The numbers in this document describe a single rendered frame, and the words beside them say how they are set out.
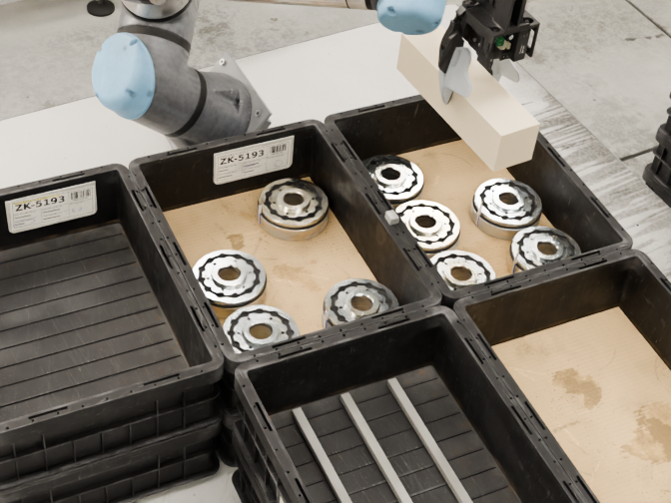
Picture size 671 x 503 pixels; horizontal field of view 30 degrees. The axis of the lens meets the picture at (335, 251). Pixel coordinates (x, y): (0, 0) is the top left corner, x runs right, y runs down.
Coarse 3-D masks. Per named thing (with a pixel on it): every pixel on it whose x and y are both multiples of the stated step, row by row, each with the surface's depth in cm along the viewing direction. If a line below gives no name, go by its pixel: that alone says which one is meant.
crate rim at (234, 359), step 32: (288, 128) 183; (320, 128) 183; (160, 160) 176; (160, 224) 166; (384, 224) 170; (192, 288) 158; (352, 320) 157; (384, 320) 157; (224, 352) 151; (256, 352) 152
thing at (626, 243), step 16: (416, 96) 191; (352, 112) 187; (368, 112) 187; (336, 128) 184; (544, 144) 185; (352, 160) 179; (560, 160) 183; (368, 176) 177; (576, 176) 180; (384, 208) 172; (592, 208) 177; (400, 224) 170; (608, 224) 174; (624, 240) 172; (416, 256) 166; (576, 256) 168; (592, 256) 169; (432, 272) 164; (528, 272) 166; (544, 272) 166; (448, 288) 162; (464, 288) 162; (480, 288) 163; (448, 304) 162
